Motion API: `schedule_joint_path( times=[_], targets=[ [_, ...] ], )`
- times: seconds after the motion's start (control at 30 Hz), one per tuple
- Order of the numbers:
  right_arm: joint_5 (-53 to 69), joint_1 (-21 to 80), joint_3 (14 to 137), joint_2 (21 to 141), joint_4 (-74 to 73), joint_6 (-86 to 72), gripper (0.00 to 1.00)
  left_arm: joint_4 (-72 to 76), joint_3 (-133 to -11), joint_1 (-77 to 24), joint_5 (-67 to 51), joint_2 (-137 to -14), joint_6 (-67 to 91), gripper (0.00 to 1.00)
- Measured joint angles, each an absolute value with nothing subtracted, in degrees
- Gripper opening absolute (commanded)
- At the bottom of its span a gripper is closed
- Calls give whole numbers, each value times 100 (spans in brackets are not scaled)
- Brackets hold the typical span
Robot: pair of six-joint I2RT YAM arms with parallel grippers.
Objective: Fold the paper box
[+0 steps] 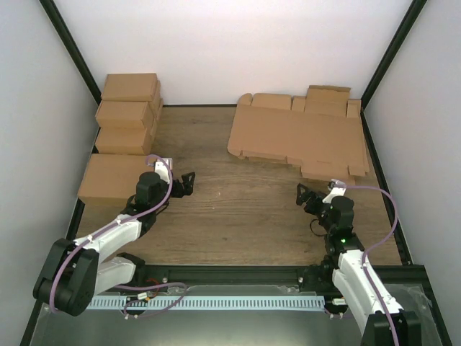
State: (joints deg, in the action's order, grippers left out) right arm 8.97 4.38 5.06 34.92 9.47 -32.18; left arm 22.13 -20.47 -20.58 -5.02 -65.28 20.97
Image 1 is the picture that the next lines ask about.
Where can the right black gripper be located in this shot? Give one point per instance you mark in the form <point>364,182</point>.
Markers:
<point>316,197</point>

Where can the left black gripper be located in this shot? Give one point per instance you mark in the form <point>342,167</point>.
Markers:
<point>188,190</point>

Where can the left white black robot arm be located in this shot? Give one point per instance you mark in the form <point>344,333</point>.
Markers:
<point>76,271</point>

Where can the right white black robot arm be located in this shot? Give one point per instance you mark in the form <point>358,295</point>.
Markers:
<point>380,318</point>

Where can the large front folded cardboard box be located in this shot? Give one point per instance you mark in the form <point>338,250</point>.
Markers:
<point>111,179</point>

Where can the stack of flat cardboard blanks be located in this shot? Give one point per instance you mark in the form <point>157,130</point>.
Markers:
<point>346,154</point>

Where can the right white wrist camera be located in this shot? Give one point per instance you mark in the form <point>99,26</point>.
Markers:
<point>336,188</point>

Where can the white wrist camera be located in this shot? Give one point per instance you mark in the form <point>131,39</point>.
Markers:
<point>162,168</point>
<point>336,188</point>

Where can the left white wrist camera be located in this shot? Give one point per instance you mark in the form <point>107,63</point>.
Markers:
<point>162,168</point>

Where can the black aluminium frame rail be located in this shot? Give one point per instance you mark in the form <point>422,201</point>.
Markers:
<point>312,277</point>

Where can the light blue slotted cable duct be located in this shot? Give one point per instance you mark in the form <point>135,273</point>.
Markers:
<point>212,303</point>

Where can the left black corner post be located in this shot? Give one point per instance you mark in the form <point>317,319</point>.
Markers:
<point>69,43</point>

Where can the black corner post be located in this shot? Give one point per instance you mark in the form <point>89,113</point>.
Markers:
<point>69,43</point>
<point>405,26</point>

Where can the right black corner post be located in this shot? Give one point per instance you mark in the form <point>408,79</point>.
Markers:
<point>405,26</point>

